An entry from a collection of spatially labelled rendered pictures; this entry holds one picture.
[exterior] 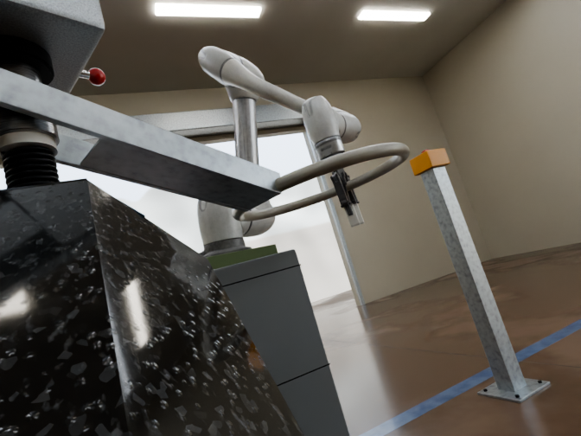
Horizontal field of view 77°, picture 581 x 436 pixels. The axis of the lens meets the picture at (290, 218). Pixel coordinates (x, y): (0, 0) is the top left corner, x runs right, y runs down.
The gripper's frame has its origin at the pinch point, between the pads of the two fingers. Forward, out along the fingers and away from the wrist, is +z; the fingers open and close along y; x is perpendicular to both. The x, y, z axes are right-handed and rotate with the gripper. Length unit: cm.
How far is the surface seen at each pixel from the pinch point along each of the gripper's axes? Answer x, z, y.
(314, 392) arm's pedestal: -30, 49, 10
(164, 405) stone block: 20, 10, 104
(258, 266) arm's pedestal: -33.2, 5.4, 11.9
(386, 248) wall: -118, 47, -521
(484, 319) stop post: 21, 58, -58
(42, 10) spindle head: -5, -35, 85
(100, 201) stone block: 10, -3, 97
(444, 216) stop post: 21, 11, -62
